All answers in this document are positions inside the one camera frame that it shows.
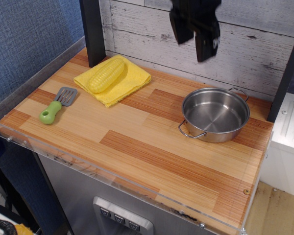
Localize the white side cabinet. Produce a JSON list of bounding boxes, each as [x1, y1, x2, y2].
[[260, 93, 294, 195]]

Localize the silver dispenser button panel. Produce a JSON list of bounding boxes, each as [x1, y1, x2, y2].
[[93, 196, 154, 235]]

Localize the stainless steel pot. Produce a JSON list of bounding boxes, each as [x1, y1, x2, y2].
[[178, 88, 250, 143]]

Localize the yellow toy corn cob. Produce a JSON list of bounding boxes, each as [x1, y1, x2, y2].
[[87, 58, 125, 94]]

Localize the black left frame post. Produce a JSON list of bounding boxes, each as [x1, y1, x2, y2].
[[79, 0, 106, 68]]

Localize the black right frame post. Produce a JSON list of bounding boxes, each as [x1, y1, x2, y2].
[[267, 46, 294, 122]]

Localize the yellow folded cloth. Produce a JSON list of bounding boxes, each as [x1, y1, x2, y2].
[[73, 55, 151, 107]]

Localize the yellow object bottom left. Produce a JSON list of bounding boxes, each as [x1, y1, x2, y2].
[[14, 224, 35, 235]]

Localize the black braided cable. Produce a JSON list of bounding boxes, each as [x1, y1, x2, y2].
[[0, 218, 17, 235]]

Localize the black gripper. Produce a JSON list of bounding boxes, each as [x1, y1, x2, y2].
[[170, 0, 221, 62]]

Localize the stainless steel cabinet front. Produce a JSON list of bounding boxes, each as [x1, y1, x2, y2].
[[38, 153, 221, 235]]

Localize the black frame post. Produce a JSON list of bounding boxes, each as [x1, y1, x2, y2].
[[267, 46, 294, 122], [79, 0, 106, 68]]

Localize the clear acrylic table guard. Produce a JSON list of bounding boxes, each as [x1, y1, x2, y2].
[[0, 39, 273, 235]]

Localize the green handled grey spatula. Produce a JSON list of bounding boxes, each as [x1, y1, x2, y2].
[[39, 87, 77, 125]]

